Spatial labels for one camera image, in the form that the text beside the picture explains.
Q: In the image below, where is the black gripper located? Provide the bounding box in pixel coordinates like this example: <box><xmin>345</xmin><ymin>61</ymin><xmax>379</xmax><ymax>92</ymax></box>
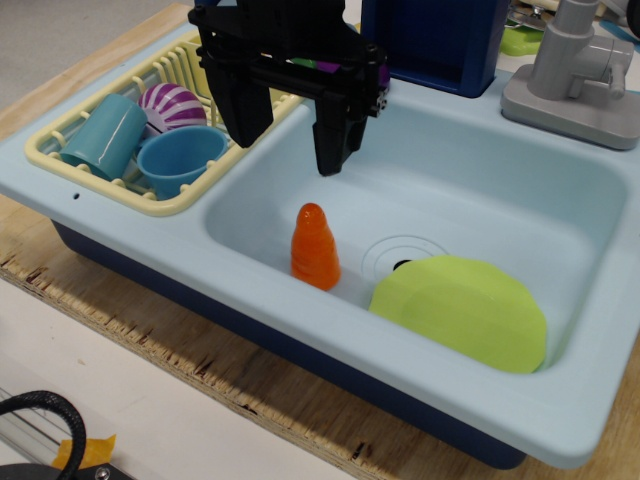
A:
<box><xmin>188</xmin><ymin>1</ymin><xmax>388</xmax><ymax>176</ymax></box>

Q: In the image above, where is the orange toy carrot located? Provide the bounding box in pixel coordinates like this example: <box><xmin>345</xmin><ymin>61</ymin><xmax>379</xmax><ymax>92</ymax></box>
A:
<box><xmin>290</xmin><ymin>203</ymin><xmax>341</xmax><ymax>291</ymax></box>

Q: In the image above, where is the lime green plate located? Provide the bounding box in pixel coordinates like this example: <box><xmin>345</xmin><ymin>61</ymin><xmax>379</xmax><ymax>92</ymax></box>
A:
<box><xmin>369</xmin><ymin>255</ymin><xmax>547</xmax><ymax>374</ymax></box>

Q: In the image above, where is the purple green toy eggplant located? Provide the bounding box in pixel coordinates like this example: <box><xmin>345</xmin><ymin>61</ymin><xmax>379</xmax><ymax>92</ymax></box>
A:
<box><xmin>290</xmin><ymin>57</ymin><xmax>391</xmax><ymax>90</ymax></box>

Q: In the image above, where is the purple white striped ball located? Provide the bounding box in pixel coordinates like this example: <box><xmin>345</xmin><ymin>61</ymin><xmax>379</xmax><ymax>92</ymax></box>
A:
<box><xmin>137</xmin><ymin>83</ymin><xmax>207</xmax><ymax>135</ymax></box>

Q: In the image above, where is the blue plastic bowl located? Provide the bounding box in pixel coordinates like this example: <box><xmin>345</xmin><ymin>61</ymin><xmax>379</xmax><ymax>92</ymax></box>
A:
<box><xmin>136</xmin><ymin>125</ymin><xmax>228</xmax><ymax>200</ymax></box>

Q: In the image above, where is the light blue toy sink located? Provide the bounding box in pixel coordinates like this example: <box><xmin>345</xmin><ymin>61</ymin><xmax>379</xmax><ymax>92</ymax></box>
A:
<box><xmin>1</xmin><ymin>50</ymin><xmax>639</xmax><ymax>468</ymax></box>

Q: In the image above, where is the dark blue box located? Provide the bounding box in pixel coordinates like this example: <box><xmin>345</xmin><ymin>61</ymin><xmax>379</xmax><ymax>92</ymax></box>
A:
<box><xmin>361</xmin><ymin>0</ymin><xmax>510</xmax><ymax>98</ymax></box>

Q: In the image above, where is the teal plastic cup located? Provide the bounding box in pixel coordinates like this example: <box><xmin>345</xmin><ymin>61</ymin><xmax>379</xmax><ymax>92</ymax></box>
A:
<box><xmin>60</xmin><ymin>94</ymin><xmax>147</xmax><ymax>181</ymax></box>

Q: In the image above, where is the green plastic item background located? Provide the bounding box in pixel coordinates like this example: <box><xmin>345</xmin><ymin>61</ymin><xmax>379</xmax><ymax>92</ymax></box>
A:
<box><xmin>500</xmin><ymin>26</ymin><xmax>544</xmax><ymax>57</ymax></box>

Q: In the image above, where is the grey toy faucet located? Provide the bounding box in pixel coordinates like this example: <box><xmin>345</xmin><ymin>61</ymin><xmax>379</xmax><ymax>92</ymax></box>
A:
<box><xmin>501</xmin><ymin>1</ymin><xmax>639</xmax><ymax>150</ymax></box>

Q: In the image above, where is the orange tape piece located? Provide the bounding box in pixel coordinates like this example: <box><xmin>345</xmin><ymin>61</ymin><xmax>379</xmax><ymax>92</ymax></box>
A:
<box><xmin>51</xmin><ymin>434</ymin><xmax>117</xmax><ymax>470</ymax></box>

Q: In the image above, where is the black braided cable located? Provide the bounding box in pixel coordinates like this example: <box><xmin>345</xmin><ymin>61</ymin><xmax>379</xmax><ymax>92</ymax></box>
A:
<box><xmin>0</xmin><ymin>390</ymin><xmax>88</xmax><ymax>480</ymax></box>

